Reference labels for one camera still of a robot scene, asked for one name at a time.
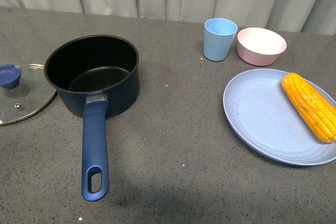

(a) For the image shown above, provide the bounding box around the glass lid blue knob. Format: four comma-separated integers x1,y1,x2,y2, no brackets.
1,63,57,126

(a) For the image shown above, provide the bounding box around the yellow corn cob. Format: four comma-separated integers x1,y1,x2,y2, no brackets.
281,72,335,143

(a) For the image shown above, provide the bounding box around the dark blue saucepan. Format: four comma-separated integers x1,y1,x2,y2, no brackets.
44,35,140,201

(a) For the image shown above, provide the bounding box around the light blue cup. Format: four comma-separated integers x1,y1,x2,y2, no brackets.
204,18,238,62

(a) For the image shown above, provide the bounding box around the light blue plate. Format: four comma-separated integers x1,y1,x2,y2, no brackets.
223,69,335,166

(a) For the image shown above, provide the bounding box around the pink bowl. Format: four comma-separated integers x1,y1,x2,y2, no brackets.
237,27,287,67

